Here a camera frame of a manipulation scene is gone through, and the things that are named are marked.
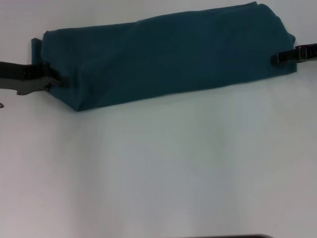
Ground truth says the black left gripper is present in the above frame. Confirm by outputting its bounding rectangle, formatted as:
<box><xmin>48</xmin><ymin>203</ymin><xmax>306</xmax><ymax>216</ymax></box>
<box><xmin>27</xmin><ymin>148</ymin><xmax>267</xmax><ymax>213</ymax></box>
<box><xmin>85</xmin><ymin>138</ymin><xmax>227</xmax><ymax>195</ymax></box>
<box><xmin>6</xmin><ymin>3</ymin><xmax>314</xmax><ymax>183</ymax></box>
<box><xmin>0</xmin><ymin>61</ymin><xmax>70</xmax><ymax>96</ymax></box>

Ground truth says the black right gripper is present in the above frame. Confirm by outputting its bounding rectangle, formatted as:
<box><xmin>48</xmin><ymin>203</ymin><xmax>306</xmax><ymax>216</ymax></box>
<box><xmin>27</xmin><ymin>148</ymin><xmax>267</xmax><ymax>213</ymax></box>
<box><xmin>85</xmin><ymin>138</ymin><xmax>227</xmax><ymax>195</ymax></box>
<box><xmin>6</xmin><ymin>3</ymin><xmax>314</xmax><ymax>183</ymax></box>
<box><xmin>270</xmin><ymin>43</ymin><xmax>317</xmax><ymax>66</ymax></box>

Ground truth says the teal FREE print t-shirt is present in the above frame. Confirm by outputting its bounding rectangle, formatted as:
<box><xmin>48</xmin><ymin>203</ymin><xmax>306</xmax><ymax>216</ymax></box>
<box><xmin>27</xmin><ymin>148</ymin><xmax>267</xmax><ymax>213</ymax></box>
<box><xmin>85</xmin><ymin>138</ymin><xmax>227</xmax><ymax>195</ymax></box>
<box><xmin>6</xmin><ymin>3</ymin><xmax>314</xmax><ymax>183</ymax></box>
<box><xmin>31</xmin><ymin>1</ymin><xmax>297</xmax><ymax>112</ymax></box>

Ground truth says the black flat panel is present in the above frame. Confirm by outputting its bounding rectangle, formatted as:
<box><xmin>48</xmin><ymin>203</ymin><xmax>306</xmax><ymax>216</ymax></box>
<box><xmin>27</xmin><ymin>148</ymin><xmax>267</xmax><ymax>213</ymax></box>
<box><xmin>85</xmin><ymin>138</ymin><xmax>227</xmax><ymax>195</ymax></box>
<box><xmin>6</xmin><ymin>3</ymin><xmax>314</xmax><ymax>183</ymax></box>
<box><xmin>214</xmin><ymin>234</ymin><xmax>272</xmax><ymax>238</ymax></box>

